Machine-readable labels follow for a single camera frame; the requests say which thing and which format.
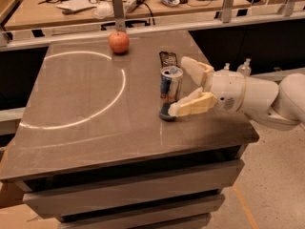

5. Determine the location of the red apple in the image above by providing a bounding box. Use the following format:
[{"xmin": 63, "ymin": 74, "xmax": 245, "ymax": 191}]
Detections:
[{"xmin": 108, "ymin": 31, "xmax": 130, "ymax": 53}]

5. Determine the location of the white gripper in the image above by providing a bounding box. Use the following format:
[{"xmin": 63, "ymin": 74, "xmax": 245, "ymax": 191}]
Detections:
[{"xmin": 168, "ymin": 56, "xmax": 246, "ymax": 117}]

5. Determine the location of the aluminium frame rail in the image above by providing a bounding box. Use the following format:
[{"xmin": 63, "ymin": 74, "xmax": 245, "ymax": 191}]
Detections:
[{"xmin": 0, "ymin": 3, "xmax": 305, "ymax": 52}]

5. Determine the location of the right clear sanitizer bottle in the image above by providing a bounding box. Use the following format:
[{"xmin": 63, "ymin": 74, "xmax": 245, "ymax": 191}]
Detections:
[{"xmin": 237, "ymin": 58, "xmax": 252, "ymax": 76}]

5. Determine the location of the grey drawer cabinet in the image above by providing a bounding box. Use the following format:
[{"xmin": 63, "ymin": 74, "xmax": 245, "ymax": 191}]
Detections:
[{"xmin": 13, "ymin": 145, "xmax": 249, "ymax": 229}]

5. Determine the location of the white paper stack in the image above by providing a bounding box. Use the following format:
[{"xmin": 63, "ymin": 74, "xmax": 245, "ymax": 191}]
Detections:
[{"xmin": 57, "ymin": 0, "xmax": 97, "ymax": 10}]

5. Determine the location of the black snack bar wrapper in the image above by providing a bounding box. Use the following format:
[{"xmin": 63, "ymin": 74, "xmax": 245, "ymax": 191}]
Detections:
[{"xmin": 159, "ymin": 52, "xmax": 178, "ymax": 68}]

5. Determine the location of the red bull can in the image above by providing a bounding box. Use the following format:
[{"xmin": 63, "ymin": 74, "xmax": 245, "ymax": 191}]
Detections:
[{"xmin": 159, "ymin": 66, "xmax": 183, "ymax": 121}]

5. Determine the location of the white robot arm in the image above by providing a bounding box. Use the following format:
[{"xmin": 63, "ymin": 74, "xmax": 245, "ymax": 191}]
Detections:
[{"xmin": 169, "ymin": 56, "xmax": 305, "ymax": 131}]

